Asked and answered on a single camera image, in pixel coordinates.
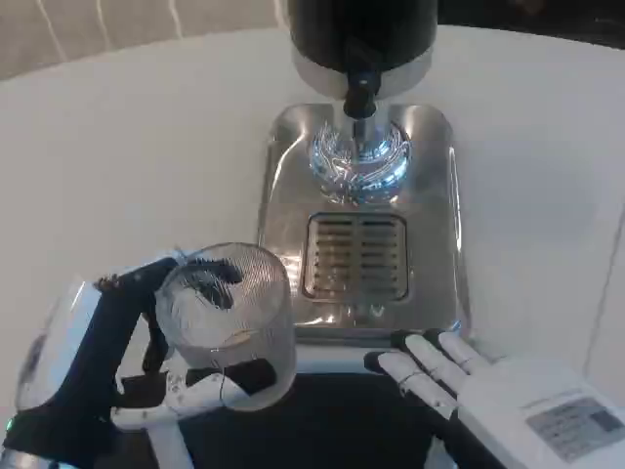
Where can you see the black dispenser tap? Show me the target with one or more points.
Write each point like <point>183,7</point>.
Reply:
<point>362,98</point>

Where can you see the steel drip tray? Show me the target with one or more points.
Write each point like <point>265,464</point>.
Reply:
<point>432,220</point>

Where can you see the black white robot torso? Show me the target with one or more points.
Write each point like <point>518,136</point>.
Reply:
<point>317,430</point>

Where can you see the slotted steel tray grid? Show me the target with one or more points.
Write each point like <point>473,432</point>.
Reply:
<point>356,254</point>

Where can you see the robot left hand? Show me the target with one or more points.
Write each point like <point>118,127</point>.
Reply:
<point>83,352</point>

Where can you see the clear ribbed glass cup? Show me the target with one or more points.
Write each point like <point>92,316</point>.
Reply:
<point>234,342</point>

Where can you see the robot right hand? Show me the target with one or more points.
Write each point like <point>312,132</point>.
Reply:
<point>498,391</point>

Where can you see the black steel drink dispenser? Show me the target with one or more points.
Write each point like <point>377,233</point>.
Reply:
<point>327,29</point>

